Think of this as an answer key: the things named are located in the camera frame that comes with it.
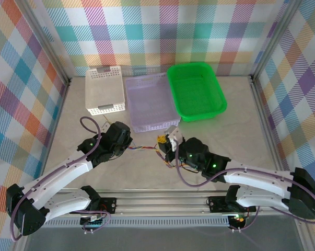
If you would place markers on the brown rubber band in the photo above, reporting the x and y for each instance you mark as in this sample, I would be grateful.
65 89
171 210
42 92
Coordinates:
146 148

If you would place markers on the white perforated plastic basket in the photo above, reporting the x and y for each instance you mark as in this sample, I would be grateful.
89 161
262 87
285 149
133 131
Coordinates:
105 89

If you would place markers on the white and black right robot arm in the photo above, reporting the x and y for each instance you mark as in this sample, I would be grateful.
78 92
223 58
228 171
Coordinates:
259 177

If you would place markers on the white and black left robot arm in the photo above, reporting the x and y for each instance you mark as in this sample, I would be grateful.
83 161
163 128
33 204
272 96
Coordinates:
55 177

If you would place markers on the purple perforated plastic basket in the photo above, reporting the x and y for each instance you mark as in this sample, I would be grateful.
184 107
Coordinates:
152 104

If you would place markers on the green plastic basket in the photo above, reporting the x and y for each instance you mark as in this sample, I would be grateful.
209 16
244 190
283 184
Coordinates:
196 91

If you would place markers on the small circuit board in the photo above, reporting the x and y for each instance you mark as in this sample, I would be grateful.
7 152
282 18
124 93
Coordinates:
93 221
239 220

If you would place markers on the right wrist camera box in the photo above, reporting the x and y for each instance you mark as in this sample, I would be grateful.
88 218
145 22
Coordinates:
174 136

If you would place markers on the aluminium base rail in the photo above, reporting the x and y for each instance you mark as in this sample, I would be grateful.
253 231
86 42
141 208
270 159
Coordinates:
162 204

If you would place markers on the aluminium frame post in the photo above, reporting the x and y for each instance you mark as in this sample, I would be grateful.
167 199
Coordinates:
46 44
272 44

